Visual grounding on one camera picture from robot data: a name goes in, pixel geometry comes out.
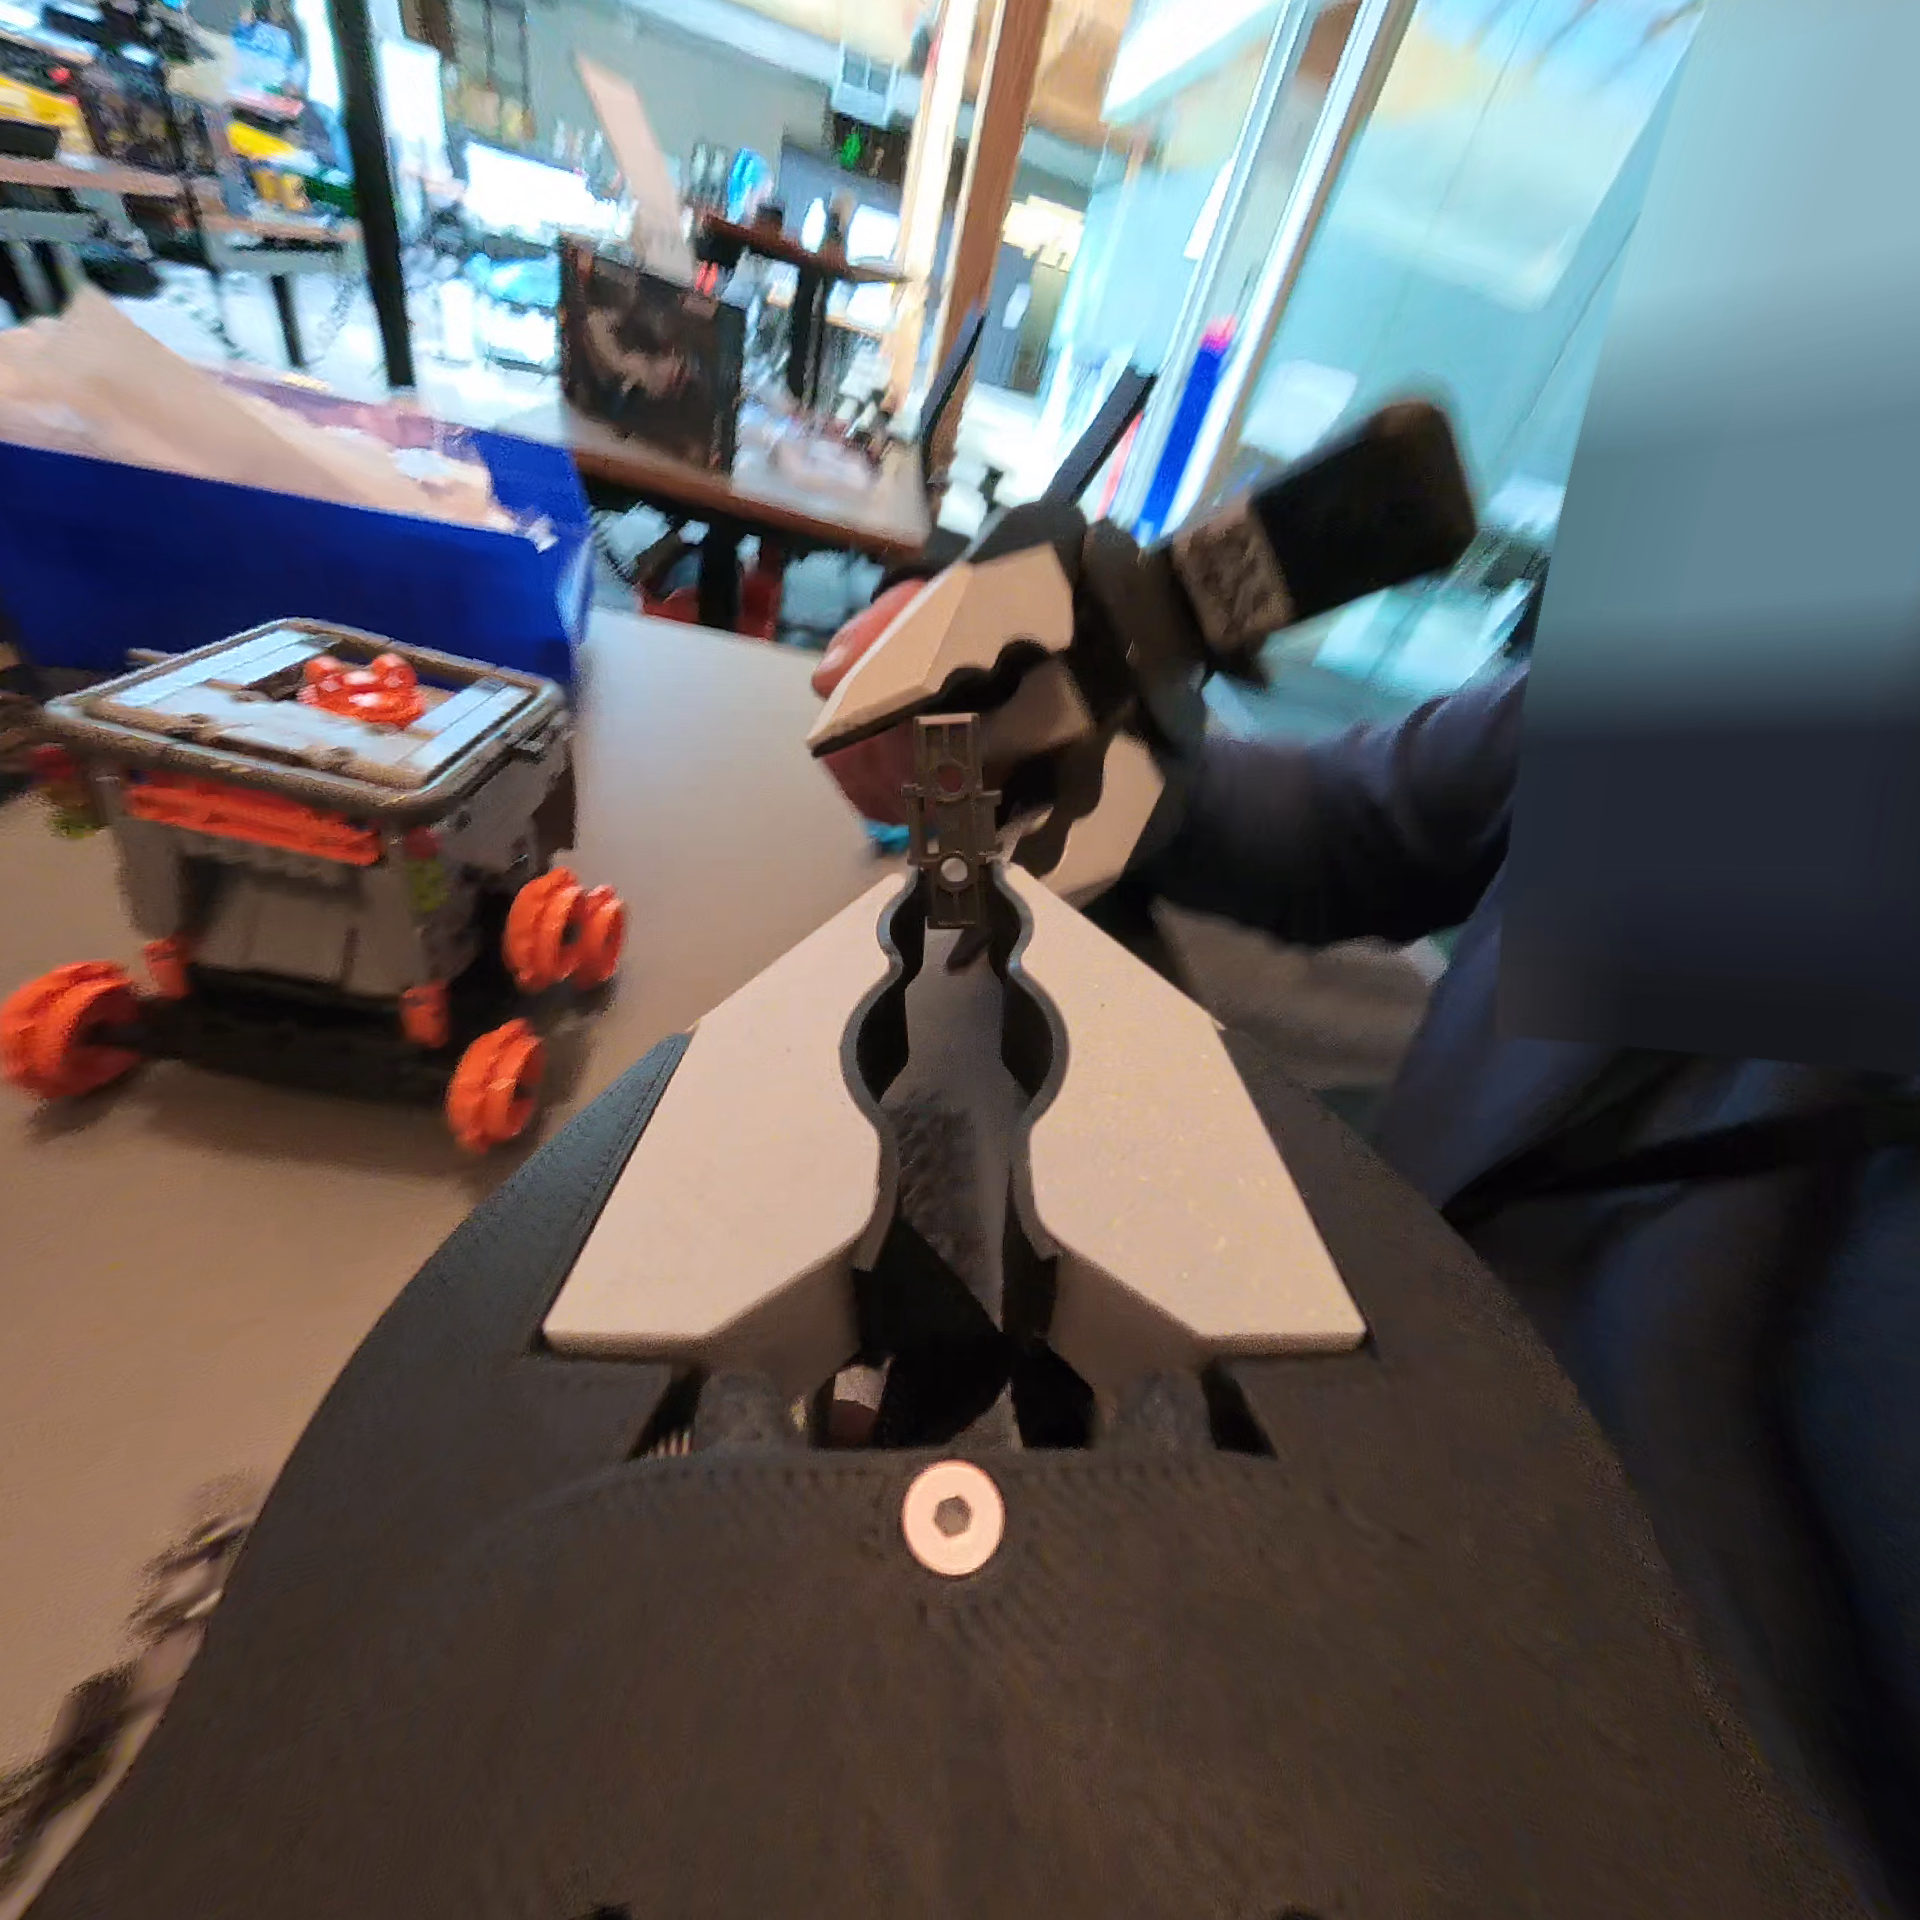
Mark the wooden table with black legs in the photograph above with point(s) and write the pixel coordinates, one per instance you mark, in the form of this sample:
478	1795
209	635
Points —
811	502

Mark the person's right hand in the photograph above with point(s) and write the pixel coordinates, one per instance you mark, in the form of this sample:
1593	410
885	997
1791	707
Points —
871	789

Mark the black pole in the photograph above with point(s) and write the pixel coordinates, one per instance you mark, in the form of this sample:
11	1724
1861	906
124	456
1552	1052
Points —
372	181

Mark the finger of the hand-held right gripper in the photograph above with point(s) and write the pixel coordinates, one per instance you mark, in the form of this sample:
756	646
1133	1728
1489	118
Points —
1118	825
944	644

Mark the wooden workbench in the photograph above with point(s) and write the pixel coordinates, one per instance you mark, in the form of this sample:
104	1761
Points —
181	195

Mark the wooden pillar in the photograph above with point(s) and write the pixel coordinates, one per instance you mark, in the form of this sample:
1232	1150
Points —
982	181

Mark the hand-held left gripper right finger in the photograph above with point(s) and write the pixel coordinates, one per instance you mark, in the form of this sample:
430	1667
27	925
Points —
1184	1201

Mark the dark high table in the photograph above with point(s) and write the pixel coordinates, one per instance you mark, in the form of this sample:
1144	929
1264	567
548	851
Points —
795	255

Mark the single grey track link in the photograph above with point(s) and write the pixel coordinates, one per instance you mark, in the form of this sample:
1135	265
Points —
952	841

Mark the blue crate stack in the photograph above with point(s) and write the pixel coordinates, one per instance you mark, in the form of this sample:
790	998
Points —
1193	434

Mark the person's right forearm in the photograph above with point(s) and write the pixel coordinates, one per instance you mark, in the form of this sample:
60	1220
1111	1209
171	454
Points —
1351	810

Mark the clear plastic bags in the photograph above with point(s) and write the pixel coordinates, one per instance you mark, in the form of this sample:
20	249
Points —
181	405

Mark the grey orange toy block vehicle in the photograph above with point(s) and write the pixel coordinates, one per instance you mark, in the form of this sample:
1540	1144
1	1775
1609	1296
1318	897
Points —
300	900

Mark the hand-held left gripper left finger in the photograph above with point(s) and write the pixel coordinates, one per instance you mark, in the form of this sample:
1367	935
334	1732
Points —
720	1201

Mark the black office chair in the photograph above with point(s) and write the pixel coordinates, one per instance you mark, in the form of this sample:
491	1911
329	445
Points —
944	434
1102	443

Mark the black toy box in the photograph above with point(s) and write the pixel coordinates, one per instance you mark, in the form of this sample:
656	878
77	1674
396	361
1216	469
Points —
652	361

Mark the blue plastic bin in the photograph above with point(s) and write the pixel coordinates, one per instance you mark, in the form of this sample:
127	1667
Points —
225	554

